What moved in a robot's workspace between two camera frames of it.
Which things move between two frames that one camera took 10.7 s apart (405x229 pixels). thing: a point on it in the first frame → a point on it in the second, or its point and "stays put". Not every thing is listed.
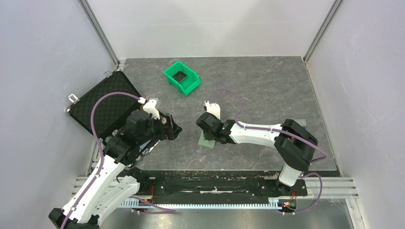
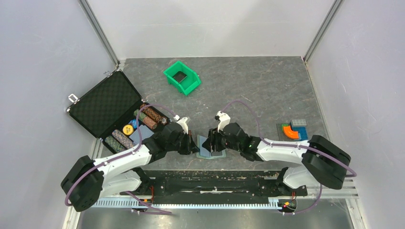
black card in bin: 179,76 stays put
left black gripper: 170,132 → 186,150
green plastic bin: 182,78 stays put
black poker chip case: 110,110 stays put
